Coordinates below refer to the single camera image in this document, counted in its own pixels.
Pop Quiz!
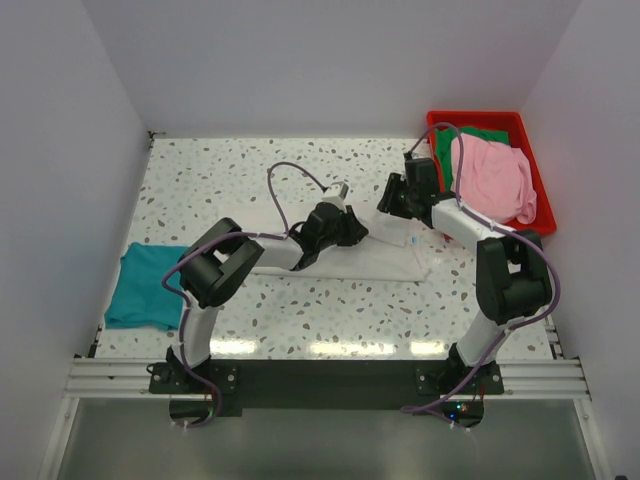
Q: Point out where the white t shirt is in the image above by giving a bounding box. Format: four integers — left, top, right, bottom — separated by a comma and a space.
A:
214, 202, 432, 282

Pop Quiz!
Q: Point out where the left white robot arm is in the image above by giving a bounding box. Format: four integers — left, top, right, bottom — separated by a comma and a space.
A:
161, 202, 369, 392

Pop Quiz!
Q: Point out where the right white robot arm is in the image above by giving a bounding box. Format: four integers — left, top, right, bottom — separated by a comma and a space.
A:
377, 153, 555, 393

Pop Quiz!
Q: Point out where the green t shirt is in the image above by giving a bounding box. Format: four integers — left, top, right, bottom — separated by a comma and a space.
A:
433, 126, 510, 190

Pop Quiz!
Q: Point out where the pink t shirt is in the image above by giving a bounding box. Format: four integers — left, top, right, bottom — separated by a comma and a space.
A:
451, 133, 537, 224

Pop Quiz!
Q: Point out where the red plastic bin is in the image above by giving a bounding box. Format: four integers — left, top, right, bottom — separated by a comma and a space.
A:
426, 110, 557, 236

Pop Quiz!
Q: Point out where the teal folded t shirt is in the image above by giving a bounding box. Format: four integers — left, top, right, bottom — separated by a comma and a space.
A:
104, 242, 186, 331

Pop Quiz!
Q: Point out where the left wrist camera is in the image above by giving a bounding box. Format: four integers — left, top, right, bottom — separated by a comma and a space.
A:
321, 181, 349, 212

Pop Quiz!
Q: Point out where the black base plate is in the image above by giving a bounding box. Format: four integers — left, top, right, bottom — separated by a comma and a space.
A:
148, 357, 504, 426

